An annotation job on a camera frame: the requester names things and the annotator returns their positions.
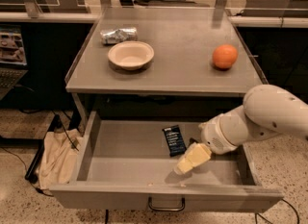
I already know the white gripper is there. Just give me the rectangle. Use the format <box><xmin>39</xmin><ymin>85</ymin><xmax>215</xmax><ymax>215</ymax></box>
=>
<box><xmin>173</xmin><ymin>112</ymin><xmax>244</xmax><ymax>175</ymax></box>

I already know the dark blue snack bar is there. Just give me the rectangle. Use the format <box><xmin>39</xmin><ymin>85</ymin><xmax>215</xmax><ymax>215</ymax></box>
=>
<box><xmin>163</xmin><ymin>125</ymin><xmax>187</xmax><ymax>157</ymax></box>

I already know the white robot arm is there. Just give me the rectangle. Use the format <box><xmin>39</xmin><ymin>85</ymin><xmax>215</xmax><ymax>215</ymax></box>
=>
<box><xmin>174</xmin><ymin>85</ymin><xmax>308</xmax><ymax>175</ymax></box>

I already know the grey counter cabinet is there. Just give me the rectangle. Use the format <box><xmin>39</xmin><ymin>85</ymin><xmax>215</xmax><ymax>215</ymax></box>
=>
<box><xmin>65</xmin><ymin>7</ymin><xmax>266</xmax><ymax>122</ymax></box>

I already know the grey open drawer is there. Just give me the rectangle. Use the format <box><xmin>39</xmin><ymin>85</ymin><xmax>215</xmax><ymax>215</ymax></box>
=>
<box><xmin>51</xmin><ymin>112</ymin><xmax>283</xmax><ymax>212</ymax></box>

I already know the orange fruit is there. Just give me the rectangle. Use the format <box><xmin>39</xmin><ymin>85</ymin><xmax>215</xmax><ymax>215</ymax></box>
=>
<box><xmin>212</xmin><ymin>44</ymin><xmax>238</xmax><ymax>69</ymax></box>

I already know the cream paper bowl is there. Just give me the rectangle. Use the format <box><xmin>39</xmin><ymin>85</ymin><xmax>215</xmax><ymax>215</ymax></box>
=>
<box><xmin>108</xmin><ymin>41</ymin><xmax>154</xmax><ymax>70</ymax></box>

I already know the beige cloth bag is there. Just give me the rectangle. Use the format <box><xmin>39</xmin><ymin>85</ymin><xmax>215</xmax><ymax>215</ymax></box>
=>
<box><xmin>38</xmin><ymin>129</ymin><xmax>82</xmax><ymax>189</ymax></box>

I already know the crumpled silver foil bag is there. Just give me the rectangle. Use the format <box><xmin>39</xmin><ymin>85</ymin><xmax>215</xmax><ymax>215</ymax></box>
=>
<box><xmin>100</xmin><ymin>27</ymin><xmax>138</xmax><ymax>45</ymax></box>

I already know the laptop computer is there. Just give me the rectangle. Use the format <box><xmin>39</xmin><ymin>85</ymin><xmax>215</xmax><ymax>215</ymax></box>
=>
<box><xmin>0</xmin><ymin>24</ymin><xmax>28</xmax><ymax>100</ymax></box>

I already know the black drawer handle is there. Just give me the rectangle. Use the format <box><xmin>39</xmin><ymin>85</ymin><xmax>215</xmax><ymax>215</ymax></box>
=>
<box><xmin>147</xmin><ymin>197</ymin><xmax>186</xmax><ymax>212</ymax></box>

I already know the black floor cable right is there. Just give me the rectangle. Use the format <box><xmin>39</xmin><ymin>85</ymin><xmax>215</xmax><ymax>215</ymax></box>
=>
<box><xmin>255</xmin><ymin>198</ymin><xmax>301</xmax><ymax>224</ymax></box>

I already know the black floor cable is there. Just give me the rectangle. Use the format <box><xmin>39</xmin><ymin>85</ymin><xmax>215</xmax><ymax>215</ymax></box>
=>
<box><xmin>255</xmin><ymin>198</ymin><xmax>301</xmax><ymax>224</ymax></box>
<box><xmin>0</xmin><ymin>83</ymin><xmax>81</xmax><ymax>197</ymax></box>

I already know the black floor cable left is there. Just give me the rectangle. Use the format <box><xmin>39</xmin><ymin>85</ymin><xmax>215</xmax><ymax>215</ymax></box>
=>
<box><xmin>0</xmin><ymin>83</ymin><xmax>81</xmax><ymax>197</ymax></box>

